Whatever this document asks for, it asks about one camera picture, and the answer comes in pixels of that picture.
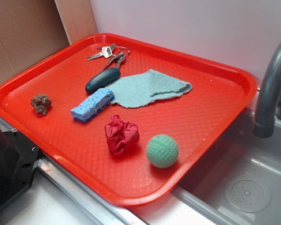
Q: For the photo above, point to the green dimpled ball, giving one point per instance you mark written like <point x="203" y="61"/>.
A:
<point x="162" y="151"/>

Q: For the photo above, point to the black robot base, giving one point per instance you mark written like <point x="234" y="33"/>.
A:
<point x="18" y="162"/>

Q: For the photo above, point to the red plastic tray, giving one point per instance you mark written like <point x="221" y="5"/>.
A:
<point x="195" y="120"/>

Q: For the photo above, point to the light teal towel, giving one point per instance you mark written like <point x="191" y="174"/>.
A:
<point x="136" y="91"/>

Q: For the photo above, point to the crumpled red cloth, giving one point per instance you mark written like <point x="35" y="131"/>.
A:
<point x="120" y="135"/>

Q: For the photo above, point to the blue sponge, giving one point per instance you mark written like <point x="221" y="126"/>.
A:
<point x="93" y="105"/>

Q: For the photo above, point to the silver keys bunch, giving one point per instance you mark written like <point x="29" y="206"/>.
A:
<point x="115" y="54"/>

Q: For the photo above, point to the brown rock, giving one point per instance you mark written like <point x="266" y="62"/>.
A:
<point x="41" y="104"/>

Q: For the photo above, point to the grey plastic sink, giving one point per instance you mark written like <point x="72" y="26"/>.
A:
<point x="236" y="153"/>

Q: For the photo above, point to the grey faucet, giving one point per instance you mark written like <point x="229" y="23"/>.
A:
<point x="268" y="106"/>

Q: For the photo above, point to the sink drain cover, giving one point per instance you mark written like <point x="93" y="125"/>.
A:
<point x="247" y="194"/>

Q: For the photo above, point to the brown cardboard panel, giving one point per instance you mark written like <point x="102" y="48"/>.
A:
<point x="32" y="30"/>

